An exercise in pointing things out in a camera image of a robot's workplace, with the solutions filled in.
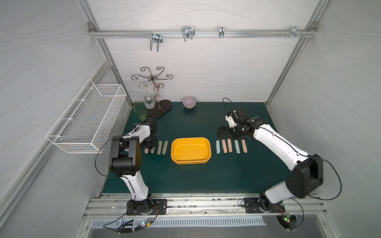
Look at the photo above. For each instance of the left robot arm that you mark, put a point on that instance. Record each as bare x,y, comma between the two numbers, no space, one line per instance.
126,160

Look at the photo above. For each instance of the green drinking glass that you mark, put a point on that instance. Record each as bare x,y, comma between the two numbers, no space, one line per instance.
141,110

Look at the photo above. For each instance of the metal hook clip right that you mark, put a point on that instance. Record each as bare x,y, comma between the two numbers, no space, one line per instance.
293,33

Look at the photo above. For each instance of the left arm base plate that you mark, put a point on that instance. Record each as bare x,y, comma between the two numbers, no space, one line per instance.
160,206

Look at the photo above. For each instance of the lilac ceramic bowl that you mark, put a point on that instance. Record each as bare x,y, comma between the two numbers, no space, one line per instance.
189,102

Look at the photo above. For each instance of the metal hook clip middle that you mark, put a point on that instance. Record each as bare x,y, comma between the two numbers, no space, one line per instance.
188,32

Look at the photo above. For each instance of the clear wine glass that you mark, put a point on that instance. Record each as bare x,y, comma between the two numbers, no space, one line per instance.
148,99

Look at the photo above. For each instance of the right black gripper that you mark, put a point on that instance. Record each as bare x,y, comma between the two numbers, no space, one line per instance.
225,131

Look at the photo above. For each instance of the white wire basket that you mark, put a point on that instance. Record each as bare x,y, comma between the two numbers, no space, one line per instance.
86,123

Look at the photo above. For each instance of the mint folding knife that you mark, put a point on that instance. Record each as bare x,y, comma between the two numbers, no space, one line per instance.
237,147
217,146

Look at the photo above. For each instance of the bronze scroll cup stand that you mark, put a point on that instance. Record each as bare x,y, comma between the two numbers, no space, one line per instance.
160,106

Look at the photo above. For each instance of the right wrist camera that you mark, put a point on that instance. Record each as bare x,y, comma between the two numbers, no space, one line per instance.
232,124

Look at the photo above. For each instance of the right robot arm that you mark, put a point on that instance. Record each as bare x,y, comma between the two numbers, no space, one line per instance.
306,170

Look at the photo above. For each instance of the black round floor port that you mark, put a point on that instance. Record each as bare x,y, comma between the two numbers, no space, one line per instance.
288,222

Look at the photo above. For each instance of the aluminium cross rail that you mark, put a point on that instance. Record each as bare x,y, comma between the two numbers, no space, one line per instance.
173,34

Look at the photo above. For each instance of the white vent grille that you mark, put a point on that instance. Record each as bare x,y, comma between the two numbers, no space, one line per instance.
174,222

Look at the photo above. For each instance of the small metal hook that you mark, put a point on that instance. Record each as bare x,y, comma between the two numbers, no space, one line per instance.
221,32

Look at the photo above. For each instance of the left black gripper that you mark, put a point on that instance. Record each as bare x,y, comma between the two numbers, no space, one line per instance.
150,141

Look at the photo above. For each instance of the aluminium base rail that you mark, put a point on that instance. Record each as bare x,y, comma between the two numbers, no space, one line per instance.
114,205

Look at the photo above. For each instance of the metal hook clip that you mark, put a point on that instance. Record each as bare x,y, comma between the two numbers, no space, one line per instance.
156,39
293,33
188,32

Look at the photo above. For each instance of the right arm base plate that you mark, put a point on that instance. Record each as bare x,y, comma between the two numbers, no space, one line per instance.
253,205

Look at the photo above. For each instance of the metal hook clip left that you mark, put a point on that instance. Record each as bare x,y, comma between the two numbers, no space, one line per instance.
156,39

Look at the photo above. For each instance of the yellow plastic storage box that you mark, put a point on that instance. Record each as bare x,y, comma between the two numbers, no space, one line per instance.
191,150

